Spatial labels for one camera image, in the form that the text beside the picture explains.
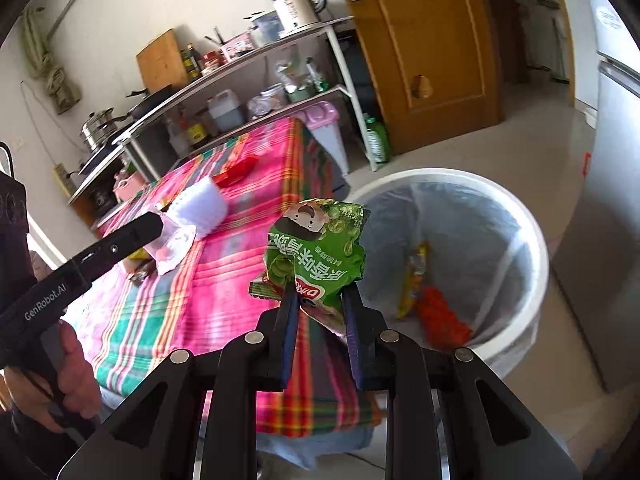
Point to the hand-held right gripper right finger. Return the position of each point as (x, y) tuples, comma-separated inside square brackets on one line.
[(352, 342)]

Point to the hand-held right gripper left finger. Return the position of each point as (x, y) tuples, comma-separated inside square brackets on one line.
[(290, 332)]

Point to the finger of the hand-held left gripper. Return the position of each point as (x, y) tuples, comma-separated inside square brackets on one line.
[(125, 241)]

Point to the olive gold sachet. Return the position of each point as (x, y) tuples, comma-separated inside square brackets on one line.
[(136, 254)]

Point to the clear plastic wrapper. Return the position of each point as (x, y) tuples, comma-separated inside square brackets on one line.
[(172, 246)]

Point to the green snack packet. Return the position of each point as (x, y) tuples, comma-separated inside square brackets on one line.
[(315, 250)]

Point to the red snack packet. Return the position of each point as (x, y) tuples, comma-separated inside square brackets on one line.
[(237, 170)]

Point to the white round trash bin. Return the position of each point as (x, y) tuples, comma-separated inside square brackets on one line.
[(531, 240)]

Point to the person's left hand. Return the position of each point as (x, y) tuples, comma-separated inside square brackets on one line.
[(77, 365)]

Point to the yellow snack wrapper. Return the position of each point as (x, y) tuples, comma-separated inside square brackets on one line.
[(412, 285)]

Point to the white tissue pack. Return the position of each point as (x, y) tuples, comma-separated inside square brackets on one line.
[(200, 205)]

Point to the pink green plaid tablecloth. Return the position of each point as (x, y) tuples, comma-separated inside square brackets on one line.
[(240, 265)]

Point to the orange snack wrapper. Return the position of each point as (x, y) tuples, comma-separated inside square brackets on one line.
[(440, 320)]

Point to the light blue sheet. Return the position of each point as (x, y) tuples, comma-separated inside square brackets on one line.
[(310, 441)]

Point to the steel steamer pot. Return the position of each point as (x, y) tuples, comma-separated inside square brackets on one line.
[(100, 129)]

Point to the clear plastic bottle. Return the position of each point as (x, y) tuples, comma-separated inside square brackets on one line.
[(175, 136)]

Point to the yellow label sauce bottle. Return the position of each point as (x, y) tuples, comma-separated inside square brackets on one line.
[(196, 133)]

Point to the black frying pan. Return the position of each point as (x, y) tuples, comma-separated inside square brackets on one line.
[(150, 101)]

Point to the clear plastic bin liner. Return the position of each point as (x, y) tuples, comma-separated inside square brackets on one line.
[(465, 230)]

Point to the dark liquid plastic jug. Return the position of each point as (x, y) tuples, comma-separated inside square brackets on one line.
[(225, 111)]

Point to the wooden cutting board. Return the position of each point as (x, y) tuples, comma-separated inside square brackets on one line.
[(162, 62)]

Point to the dark sauce bottle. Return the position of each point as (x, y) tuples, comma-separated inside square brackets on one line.
[(186, 66), (195, 61)]

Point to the green hanging rag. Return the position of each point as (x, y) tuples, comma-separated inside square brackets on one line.
[(47, 65)]

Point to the crumpled clear plastic bag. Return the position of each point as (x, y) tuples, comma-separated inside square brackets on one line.
[(262, 103)]

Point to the red lidded jar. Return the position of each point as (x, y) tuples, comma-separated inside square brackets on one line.
[(212, 58)]

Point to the large green bottle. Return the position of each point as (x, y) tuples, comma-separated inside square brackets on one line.
[(377, 140)]

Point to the pink lidded bin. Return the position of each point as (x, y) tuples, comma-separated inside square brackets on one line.
[(322, 130)]

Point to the green bowl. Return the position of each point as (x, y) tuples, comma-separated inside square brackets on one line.
[(300, 93)]

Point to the small green bottle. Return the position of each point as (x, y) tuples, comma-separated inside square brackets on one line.
[(315, 77)]

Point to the clear lidded plastic container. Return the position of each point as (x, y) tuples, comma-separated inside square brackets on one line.
[(262, 27)]

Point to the white metal shelf rack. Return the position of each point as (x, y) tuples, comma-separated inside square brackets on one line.
[(300, 35)]

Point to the white electric kettle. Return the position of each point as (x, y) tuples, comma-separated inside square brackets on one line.
[(295, 5)]

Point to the wooden door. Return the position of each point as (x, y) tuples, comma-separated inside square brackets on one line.
[(425, 45)]

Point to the white refrigerator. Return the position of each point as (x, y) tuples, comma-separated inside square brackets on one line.
[(600, 160)]

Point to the wall power socket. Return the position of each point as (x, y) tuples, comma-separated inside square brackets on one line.
[(62, 176)]

